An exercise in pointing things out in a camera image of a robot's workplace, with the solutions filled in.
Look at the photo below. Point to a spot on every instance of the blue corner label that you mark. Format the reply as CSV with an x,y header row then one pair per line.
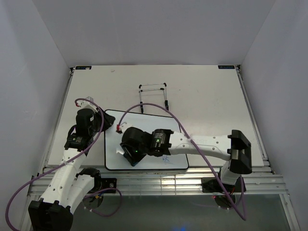
x,y
83,67
226,67

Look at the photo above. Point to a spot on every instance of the blue corner label left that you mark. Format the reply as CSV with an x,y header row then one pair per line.
x,y
83,67

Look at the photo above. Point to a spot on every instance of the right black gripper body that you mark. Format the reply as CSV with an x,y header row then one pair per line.
x,y
134,154

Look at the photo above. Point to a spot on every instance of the blue bone-shaped eraser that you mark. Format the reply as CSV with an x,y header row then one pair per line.
x,y
133,160

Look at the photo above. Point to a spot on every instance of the black wire whiteboard stand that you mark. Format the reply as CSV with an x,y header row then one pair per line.
x,y
153,90

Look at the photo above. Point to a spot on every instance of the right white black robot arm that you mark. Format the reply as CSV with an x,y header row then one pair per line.
x,y
234,149

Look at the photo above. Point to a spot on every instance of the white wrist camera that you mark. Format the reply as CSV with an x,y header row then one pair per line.
x,y
121,128
86,104

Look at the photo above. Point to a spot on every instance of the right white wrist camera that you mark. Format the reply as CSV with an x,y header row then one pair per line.
x,y
121,128

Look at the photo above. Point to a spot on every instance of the aluminium rail frame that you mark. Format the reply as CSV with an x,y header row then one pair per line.
x,y
188,182

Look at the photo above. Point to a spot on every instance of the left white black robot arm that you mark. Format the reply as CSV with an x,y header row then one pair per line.
x,y
54,210

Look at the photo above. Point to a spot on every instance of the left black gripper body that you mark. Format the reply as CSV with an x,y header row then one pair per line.
x,y
96,127

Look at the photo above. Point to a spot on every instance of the blue corner label right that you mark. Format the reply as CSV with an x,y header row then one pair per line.
x,y
226,67

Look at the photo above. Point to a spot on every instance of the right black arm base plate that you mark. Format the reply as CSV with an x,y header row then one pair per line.
x,y
211,185

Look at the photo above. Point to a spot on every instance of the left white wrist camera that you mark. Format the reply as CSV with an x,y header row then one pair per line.
x,y
86,104

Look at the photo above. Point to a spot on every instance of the white whiteboard black frame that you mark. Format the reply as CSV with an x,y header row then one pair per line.
x,y
114,159

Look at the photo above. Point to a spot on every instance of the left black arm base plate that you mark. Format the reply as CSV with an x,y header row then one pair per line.
x,y
108,183

